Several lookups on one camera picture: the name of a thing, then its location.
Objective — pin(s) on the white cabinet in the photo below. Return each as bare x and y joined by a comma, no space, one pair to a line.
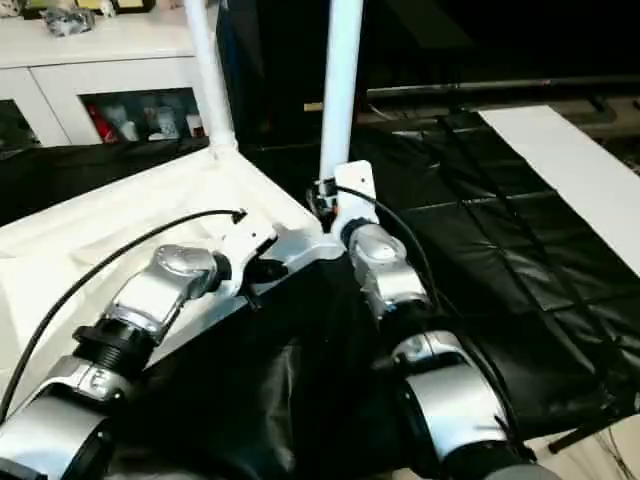
100,55

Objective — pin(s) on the yellow framed plaque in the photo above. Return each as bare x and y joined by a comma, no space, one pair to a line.
132,5

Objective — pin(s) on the black case with gold label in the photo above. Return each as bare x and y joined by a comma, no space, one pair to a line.
280,60

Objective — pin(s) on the black stand leg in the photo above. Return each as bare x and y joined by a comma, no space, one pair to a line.
590,432

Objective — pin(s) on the white flat sheet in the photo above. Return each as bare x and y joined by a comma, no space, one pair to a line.
560,165

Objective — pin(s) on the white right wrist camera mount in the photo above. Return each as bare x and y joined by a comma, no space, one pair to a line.
357,175

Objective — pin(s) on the white plastic table top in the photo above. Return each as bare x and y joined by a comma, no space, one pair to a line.
100,225

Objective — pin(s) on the red white small bottle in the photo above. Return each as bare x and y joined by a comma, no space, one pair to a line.
105,125

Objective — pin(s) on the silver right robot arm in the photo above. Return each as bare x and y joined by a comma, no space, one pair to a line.
385,270

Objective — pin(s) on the black mat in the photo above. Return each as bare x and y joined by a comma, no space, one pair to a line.
500,250

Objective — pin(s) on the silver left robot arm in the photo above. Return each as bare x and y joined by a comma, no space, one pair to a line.
165,280

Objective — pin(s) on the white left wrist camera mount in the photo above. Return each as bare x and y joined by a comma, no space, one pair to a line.
245,235

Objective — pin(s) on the black long bar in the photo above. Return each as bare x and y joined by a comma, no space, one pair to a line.
450,89

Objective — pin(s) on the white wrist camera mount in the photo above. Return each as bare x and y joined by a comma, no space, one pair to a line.
245,235
357,175

